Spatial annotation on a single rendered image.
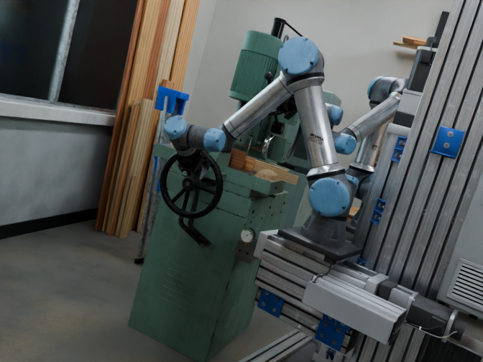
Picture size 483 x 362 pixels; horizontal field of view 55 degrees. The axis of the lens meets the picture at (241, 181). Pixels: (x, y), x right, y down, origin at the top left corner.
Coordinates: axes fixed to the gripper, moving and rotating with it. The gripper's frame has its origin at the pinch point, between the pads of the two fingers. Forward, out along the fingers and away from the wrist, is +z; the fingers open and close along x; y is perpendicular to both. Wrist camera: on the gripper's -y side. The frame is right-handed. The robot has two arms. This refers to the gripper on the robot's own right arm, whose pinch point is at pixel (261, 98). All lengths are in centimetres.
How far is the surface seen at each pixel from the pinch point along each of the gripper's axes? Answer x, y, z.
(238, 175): 31.6, -15.0, -0.8
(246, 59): -15.6, 2.0, 14.7
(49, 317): 120, -38, 60
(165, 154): 34, -16, 37
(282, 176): 20.5, -26.7, -15.1
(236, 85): -5.2, -4.2, 16.2
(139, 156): 3, -122, 121
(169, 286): 85, -44, 17
